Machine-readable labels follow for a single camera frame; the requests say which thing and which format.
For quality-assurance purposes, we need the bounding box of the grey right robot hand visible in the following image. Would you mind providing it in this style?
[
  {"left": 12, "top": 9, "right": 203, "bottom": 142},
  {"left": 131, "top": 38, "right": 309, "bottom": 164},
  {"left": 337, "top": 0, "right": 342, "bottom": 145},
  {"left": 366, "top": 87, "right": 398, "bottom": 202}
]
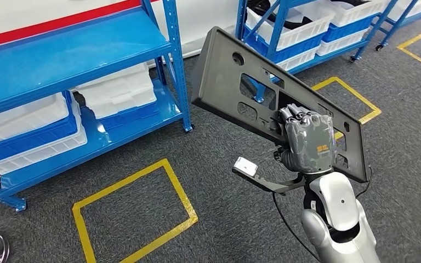
[{"left": 277, "top": 103, "right": 338, "bottom": 174}]

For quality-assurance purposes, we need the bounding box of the black plastic plate holder part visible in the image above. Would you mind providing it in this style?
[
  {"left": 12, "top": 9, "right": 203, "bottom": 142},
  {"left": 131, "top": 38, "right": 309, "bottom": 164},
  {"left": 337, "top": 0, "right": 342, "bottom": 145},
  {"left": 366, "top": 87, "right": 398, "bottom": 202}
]
[{"left": 190, "top": 26, "right": 369, "bottom": 184}]

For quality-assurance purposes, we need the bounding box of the blue metal shelf rack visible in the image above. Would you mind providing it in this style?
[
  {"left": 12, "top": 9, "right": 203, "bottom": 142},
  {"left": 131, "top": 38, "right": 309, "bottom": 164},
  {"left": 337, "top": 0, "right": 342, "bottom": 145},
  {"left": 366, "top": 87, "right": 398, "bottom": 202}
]
[
  {"left": 0, "top": 0, "right": 194, "bottom": 213},
  {"left": 235, "top": 0, "right": 402, "bottom": 104},
  {"left": 374, "top": 0, "right": 421, "bottom": 52}
]

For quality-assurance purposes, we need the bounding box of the white plastic bin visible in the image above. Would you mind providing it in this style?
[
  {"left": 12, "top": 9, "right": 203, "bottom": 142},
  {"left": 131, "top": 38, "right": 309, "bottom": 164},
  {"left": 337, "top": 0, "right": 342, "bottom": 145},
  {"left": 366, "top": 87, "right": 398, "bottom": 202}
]
[
  {"left": 388, "top": 0, "right": 421, "bottom": 21},
  {"left": 319, "top": 0, "right": 389, "bottom": 28},
  {"left": 0, "top": 92, "right": 70, "bottom": 150},
  {"left": 276, "top": 45, "right": 321, "bottom": 72},
  {"left": 316, "top": 28, "right": 369, "bottom": 57},
  {"left": 0, "top": 98, "right": 88, "bottom": 176},
  {"left": 74, "top": 62, "right": 157, "bottom": 120},
  {"left": 244, "top": 3, "right": 337, "bottom": 52}
]

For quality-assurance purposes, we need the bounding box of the blue plastic bin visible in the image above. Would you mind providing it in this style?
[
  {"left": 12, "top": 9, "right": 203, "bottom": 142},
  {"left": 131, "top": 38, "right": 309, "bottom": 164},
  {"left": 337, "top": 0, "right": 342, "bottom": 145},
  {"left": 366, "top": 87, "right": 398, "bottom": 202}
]
[
  {"left": 242, "top": 26, "right": 325, "bottom": 64},
  {"left": 321, "top": 14, "right": 377, "bottom": 43},
  {"left": 98, "top": 101, "right": 161, "bottom": 132},
  {"left": 0, "top": 90, "right": 79, "bottom": 167}
]

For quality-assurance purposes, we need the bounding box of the white car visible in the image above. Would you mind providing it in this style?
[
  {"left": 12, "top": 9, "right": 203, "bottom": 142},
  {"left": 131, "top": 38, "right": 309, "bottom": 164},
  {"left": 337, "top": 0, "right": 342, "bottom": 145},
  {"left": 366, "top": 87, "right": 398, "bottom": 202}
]
[{"left": 0, "top": 0, "right": 240, "bottom": 70}]

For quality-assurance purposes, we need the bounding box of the red barrier belt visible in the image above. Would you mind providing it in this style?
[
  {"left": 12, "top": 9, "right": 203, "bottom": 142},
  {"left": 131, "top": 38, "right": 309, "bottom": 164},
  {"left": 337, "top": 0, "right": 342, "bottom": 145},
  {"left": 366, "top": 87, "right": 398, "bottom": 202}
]
[{"left": 0, "top": 0, "right": 161, "bottom": 51}]

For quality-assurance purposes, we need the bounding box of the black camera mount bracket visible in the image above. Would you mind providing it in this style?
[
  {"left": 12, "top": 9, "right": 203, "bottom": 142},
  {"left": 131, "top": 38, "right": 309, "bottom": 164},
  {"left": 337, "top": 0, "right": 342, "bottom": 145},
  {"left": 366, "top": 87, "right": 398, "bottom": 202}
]
[{"left": 231, "top": 167, "right": 306, "bottom": 195}]

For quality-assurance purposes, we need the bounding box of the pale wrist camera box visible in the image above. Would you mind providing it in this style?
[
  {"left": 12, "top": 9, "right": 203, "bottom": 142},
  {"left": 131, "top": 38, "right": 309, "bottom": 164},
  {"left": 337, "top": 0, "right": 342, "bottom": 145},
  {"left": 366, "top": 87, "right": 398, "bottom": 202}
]
[{"left": 233, "top": 157, "right": 259, "bottom": 178}]

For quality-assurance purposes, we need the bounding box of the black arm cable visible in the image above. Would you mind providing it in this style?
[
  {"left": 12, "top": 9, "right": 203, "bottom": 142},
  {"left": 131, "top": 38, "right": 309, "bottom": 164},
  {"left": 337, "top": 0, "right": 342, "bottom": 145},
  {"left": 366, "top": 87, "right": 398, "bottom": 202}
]
[{"left": 270, "top": 191, "right": 322, "bottom": 263}]

